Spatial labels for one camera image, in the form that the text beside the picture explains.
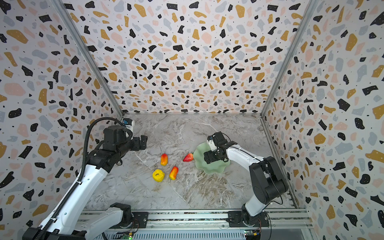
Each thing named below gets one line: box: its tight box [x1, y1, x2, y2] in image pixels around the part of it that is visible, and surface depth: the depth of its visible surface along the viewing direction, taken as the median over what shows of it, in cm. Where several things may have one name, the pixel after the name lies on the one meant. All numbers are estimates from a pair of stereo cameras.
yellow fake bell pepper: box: [152, 169, 165, 183], surface depth 85 cm
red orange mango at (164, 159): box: [160, 153, 169, 166], surface depth 94 cm
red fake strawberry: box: [182, 153, 194, 162], surface depth 94 cm
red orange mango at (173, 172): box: [169, 166, 179, 181], surface depth 89 cm
